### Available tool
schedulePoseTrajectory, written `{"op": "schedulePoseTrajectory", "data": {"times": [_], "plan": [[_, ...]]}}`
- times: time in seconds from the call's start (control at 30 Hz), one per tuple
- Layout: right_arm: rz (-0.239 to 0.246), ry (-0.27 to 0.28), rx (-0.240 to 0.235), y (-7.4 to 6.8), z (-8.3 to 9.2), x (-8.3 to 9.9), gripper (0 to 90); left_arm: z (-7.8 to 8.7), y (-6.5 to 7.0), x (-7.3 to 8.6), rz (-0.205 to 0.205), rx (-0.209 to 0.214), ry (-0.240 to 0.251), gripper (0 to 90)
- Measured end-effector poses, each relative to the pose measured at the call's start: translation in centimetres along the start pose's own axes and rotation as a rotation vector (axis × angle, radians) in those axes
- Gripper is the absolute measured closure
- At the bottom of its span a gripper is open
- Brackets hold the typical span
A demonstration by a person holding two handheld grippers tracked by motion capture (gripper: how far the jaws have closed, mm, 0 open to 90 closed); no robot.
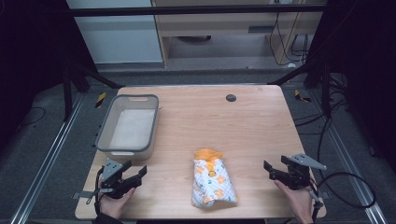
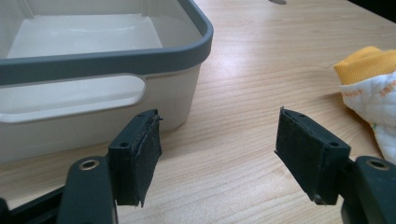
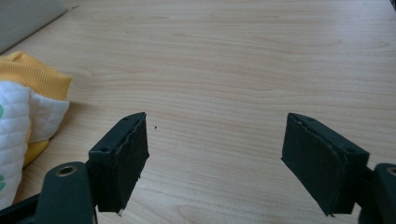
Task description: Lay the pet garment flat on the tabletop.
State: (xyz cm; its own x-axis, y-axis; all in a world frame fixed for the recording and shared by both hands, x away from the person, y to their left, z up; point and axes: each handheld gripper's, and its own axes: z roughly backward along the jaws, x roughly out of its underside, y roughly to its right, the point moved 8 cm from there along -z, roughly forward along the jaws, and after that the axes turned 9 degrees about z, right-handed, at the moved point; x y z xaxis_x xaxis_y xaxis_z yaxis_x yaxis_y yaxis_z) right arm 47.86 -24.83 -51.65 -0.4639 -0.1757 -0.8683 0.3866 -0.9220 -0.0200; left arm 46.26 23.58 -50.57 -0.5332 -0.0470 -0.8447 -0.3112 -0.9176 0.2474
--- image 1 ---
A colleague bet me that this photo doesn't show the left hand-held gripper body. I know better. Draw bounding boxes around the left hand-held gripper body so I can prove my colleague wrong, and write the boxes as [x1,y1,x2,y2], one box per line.
[71,158,140,201]

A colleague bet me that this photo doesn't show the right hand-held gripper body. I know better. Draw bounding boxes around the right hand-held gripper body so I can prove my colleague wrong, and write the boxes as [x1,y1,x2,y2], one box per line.
[273,152,331,203]

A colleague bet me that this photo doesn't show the grey plastic tray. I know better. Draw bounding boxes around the grey plastic tray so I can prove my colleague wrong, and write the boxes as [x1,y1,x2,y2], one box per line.
[94,93,161,162]

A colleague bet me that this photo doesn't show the orange patterned white cloth bundle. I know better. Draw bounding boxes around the orange patterned white cloth bundle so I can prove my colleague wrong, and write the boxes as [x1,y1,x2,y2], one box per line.
[191,147,238,209]

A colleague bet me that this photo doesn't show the person's left hand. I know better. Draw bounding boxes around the person's left hand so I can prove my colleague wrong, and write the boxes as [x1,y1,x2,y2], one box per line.
[98,186,137,220]

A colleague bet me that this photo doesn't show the person's right hand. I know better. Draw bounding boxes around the person's right hand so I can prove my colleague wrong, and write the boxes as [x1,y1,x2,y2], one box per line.
[273,179,315,224]

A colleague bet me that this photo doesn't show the yellow black tape strip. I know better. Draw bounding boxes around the yellow black tape strip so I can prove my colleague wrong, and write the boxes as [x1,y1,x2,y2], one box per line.
[293,89,312,104]
[94,91,107,109]

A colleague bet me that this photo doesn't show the black metal stand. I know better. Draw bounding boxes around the black metal stand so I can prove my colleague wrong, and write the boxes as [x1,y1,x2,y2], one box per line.
[267,60,332,118]
[62,63,125,123]

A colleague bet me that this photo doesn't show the white cabinet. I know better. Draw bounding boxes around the white cabinet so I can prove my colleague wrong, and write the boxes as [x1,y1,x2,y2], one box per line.
[65,0,164,65]

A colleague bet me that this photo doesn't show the light wooden desk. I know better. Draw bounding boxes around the light wooden desk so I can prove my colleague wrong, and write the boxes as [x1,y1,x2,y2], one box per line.
[150,0,328,70]

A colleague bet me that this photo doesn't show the black horizontal bar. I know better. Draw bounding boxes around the black horizontal bar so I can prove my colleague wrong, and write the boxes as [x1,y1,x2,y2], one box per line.
[66,3,328,18]

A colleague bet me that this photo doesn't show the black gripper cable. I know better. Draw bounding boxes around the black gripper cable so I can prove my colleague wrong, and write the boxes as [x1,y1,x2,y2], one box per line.
[92,167,106,217]

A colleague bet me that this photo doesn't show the aluminium floor rail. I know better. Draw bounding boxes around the aluminium floor rail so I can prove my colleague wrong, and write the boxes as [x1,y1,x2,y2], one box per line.
[307,90,389,224]
[8,92,86,224]

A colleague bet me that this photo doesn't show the black floor cables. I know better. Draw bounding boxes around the black floor cables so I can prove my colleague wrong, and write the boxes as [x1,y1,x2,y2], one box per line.
[292,73,351,175]

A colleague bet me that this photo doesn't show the black cable loop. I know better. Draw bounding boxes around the black cable loop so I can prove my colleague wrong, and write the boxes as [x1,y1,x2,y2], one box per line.
[312,171,377,224]

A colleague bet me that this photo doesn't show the thin black floor cable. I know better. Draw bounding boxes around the thin black floor cable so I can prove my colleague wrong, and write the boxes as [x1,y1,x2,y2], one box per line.
[17,105,47,129]

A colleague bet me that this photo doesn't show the black hanging cables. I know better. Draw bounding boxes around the black hanging cables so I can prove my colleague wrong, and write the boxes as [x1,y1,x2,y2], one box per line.
[268,0,311,67]

